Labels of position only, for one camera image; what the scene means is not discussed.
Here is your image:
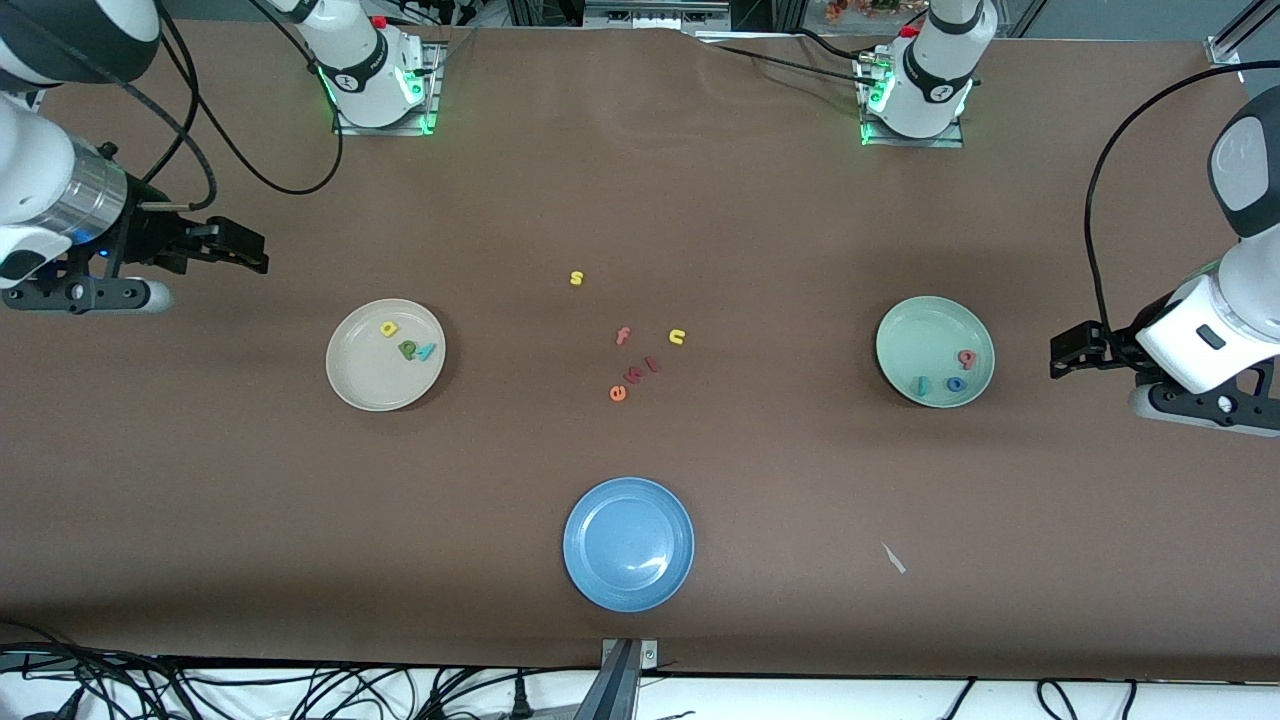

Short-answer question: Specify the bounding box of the black equipment box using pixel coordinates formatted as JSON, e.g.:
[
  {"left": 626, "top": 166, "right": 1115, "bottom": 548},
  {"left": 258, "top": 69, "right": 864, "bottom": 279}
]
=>
[{"left": 583, "top": 0, "right": 733, "bottom": 31}]

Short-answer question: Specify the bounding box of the aluminium frame profile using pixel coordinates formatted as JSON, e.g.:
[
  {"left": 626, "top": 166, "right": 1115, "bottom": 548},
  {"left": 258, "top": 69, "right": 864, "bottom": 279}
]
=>
[{"left": 1205, "top": 0, "right": 1280, "bottom": 66}]

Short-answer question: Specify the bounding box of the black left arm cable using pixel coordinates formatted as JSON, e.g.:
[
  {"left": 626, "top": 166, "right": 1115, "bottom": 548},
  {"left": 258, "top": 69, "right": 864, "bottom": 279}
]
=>
[{"left": 1085, "top": 62, "right": 1280, "bottom": 376}]

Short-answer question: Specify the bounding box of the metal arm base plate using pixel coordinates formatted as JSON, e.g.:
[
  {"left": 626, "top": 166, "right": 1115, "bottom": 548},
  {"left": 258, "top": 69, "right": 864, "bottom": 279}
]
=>
[
  {"left": 333, "top": 40, "right": 443, "bottom": 136},
  {"left": 858, "top": 50, "right": 966, "bottom": 149}
]

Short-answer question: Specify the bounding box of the black base cable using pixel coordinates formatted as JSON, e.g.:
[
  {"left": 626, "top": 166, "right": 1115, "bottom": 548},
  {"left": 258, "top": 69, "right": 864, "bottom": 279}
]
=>
[{"left": 700, "top": 28, "right": 886, "bottom": 86}]

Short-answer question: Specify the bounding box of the blue plate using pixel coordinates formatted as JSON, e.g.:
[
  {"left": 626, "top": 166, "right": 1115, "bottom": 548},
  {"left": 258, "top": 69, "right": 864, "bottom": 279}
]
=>
[{"left": 562, "top": 476, "right": 695, "bottom": 613}]

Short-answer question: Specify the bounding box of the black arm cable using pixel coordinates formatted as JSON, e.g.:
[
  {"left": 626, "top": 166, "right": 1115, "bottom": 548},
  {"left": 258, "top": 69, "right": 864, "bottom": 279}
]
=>
[
  {"left": 1085, "top": 62, "right": 1280, "bottom": 376},
  {"left": 95, "top": 0, "right": 344, "bottom": 213}
]

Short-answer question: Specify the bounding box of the beige brown plate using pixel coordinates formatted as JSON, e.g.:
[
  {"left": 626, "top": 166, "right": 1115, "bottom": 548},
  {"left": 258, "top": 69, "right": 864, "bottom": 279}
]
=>
[{"left": 326, "top": 298, "right": 447, "bottom": 412}]

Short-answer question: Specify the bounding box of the green plate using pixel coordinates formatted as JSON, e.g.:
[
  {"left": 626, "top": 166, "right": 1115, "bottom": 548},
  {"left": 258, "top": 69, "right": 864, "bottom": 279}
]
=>
[{"left": 875, "top": 295, "right": 996, "bottom": 409}]

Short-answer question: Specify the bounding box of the brown table cover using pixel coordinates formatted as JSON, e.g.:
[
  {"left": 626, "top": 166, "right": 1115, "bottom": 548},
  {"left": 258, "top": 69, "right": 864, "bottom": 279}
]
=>
[{"left": 0, "top": 15, "right": 1280, "bottom": 683}]

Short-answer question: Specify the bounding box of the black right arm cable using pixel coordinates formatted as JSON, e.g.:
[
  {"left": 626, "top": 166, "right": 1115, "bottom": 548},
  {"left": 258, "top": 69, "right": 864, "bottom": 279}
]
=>
[{"left": 95, "top": 0, "right": 344, "bottom": 213}]

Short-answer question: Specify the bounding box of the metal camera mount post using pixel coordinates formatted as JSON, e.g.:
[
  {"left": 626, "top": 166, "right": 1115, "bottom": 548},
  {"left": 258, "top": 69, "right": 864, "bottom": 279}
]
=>
[{"left": 572, "top": 638, "right": 661, "bottom": 720}]

